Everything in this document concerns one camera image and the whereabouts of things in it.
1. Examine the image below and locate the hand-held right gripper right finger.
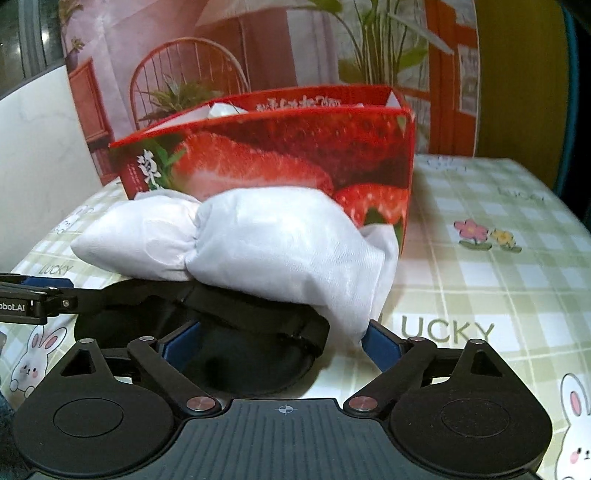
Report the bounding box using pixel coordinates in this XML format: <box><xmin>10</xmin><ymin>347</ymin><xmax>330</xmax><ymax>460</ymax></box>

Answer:
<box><xmin>342</xmin><ymin>319</ymin><xmax>514</xmax><ymax>419</ymax></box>

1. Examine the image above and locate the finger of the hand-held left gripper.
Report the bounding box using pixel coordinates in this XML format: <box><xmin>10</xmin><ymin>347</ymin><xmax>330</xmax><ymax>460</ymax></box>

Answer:
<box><xmin>44</xmin><ymin>284</ymin><xmax>112</xmax><ymax>318</ymax></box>
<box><xmin>0</xmin><ymin>272</ymin><xmax>74</xmax><ymax>289</ymax></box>

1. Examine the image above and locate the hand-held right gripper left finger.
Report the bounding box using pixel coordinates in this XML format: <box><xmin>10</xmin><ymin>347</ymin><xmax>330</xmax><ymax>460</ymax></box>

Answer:
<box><xmin>61</xmin><ymin>320</ymin><xmax>222</xmax><ymax>419</ymax></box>

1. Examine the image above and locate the black sleep eye mask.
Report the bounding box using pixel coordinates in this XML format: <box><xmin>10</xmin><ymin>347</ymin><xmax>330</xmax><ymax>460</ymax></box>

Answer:
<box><xmin>74</xmin><ymin>279</ymin><xmax>331</xmax><ymax>397</ymax></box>

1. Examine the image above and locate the white soft cloth bundle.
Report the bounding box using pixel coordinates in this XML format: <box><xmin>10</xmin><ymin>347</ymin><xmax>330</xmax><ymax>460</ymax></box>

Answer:
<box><xmin>71</xmin><ymin>186</ymin><xmax>400</xmax><ymax>348</ymax></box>

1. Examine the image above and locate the red strawberry print cardboard box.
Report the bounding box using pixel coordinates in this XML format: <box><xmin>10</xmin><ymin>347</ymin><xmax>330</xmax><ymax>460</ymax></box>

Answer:
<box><xmin>109</xmin><ymin>84</ymin><xmax>417</xmax><ymax>260</ymax></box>

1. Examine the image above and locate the green checked printed tablecloth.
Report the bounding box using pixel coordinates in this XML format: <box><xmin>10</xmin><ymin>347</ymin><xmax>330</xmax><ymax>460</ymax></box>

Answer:
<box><xmin>0</xmin><ymin>154</ymin><xmax>591</xmax><ymax>480</ymax></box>

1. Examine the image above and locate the teal curtain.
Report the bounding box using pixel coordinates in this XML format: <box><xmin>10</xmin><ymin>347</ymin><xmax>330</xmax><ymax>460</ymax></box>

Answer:
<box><xmin>558</xmin><ymin>0</ymin><xmax>586</xmax><ymax>195</ymax></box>

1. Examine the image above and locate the window with grey frame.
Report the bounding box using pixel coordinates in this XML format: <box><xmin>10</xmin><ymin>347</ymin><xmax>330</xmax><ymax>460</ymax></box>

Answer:
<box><xmin>0</xmin><ymin>0</ymin><xmax>66</xmax><ymax>100</ymax></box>

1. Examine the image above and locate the printed room scene wall poster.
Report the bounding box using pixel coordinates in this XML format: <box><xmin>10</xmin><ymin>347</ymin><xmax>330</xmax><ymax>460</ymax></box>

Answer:
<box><xmin>60</xmin><ymin>0</ymin><xmax>482</xmax><ymax>186</ymax></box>

